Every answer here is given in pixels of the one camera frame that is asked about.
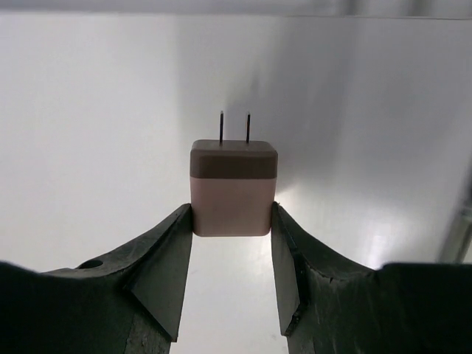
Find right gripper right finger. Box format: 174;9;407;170
271;204;471;353

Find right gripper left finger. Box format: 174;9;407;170
1;204;192;353

